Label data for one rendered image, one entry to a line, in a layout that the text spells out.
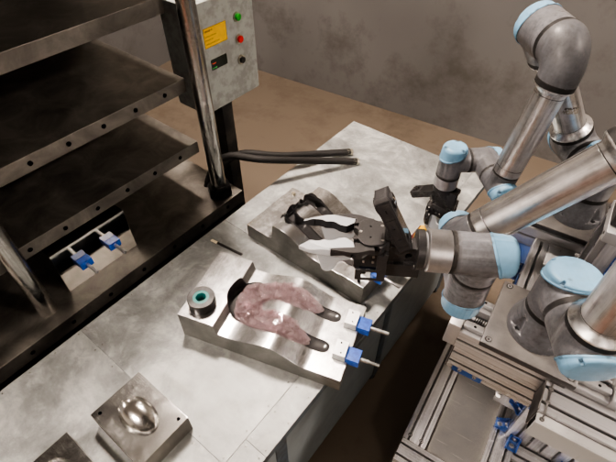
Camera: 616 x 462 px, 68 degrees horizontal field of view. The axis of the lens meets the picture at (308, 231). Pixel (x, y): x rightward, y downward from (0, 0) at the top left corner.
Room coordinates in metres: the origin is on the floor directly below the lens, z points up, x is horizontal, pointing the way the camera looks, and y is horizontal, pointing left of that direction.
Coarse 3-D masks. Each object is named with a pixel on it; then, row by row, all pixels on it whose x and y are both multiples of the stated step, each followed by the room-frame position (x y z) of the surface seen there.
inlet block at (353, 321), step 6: (348, 312) 0.77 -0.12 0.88; (354, 312) 0.77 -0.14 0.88; (348, 318) 0.75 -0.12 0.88; (354, 318) 0.75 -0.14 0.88; (360, 318) 0.76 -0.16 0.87; (366, 318) 0.76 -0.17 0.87; (348, 324) 0.73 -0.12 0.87; (354, 324) 0.72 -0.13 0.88; (360, 324) 0.73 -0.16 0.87; (366, 324) 0.73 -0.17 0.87; (354, 330) 0.72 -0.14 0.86; (360, 330) 0.72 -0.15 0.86; (366, 330) 0.71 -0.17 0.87; (372, 330) 0.72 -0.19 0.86; (378, 330) 0.72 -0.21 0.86
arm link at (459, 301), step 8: (448, 280) 0.51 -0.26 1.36; (456, 280) 0.49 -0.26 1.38; (448, 288) 0.51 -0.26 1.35; (456, 288) 0.49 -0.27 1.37; (464, 288) 0.48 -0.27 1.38; (472, 288) 0.48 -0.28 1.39; (488, 288) 0.48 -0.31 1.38; (448, 296) 0.50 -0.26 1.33; (456, 296) 0.49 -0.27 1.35; (464, 296) 0.48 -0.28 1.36; (472, 296) 0.48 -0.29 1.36; (480, 296) 0.48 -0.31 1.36; (448, 304) 0.49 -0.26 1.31; (456, 304) 0.48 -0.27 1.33; (464, 304) 0.48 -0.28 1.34; (472, 304) 0.48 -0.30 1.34; (480, 304) 0.48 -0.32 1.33; (448, 312) 0.49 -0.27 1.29; (456, 312) 0.48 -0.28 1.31; (464, 312) 0.48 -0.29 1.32; (472, 312) 0.48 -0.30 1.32
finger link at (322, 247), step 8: (312, 240) 0.52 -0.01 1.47; (320, 240) 0.52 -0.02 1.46; (328, 240) 0.52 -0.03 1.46; (336, 240) 0.52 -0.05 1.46; (344, 240) 0.52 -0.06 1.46; (304, 248) 0.51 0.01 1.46; (312, 248) 0.50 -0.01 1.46; (320, 248) 0.50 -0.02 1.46; (328, 248) 0.50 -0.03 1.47; (320, 256) 0.50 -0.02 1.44; (328, 256) 0.50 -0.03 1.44; (336, 256) 0.50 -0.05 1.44; (344, 256) 0.50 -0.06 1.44; (320, 264) 0.50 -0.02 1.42; (328, 264) 0.50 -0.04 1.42
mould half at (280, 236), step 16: (288, 192) 1.33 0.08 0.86; (320, 192) 1.25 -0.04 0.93; (272, 208) 1.24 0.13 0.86; (304, 208) 1.16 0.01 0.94; (336, 208) 1.19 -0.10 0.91; (256, 224) 1.16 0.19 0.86; (272, 224) 1.16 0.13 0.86; (288, 224) 1.09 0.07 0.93; (272, 240) 1.08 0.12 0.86; (288, 240) 1.04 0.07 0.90; (304, 240) 1.04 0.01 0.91; (352, 240) 1.06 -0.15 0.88; (288, 256) 1.04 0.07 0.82; (304, 256) 1.00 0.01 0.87; (320, 272) 0.95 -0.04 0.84; (336, 272) 0.92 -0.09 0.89; (352, 272) 0.91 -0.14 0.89; (336, 288) 0.91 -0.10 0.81; (352, 288) 0.88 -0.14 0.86; (368, 288) 0.88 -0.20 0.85
